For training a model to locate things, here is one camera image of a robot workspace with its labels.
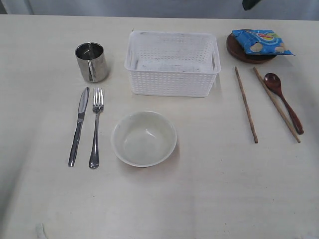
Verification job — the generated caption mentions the brown wooden plate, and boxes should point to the brown wooden plate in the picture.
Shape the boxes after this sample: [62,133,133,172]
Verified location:
[226,33,276,64]

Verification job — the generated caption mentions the brown wooden chopstick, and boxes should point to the brown wooden chopstick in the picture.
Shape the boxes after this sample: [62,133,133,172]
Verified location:
[234,66,259,144]
[252,67,301,143]

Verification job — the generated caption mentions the white perforated plastic basket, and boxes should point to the white perforated plastic basket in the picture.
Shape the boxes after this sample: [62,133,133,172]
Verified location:
[124,30,221,98]

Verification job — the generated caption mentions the red-brown wooden spoon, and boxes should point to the red-brown wooden spoon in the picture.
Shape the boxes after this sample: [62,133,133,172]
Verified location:
[264,73,304,135]

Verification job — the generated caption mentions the beige ceramic bowl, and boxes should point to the beige ceramic bowl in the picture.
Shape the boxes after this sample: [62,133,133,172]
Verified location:
[111,111,177,168]

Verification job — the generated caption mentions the silver fork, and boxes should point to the silver fork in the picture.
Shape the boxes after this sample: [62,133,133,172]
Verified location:
[89,88,104,169]

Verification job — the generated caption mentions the silver table knife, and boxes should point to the silver table knife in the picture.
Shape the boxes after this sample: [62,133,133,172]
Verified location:
[68,87,90,167]

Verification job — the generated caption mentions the blue chips bag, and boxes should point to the blue chips bag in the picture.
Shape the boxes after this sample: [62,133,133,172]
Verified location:
[232,29,294,55]

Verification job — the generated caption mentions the shiny steel cup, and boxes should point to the shiny steel cup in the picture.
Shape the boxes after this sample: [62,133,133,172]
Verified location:
[75,42,108,83]

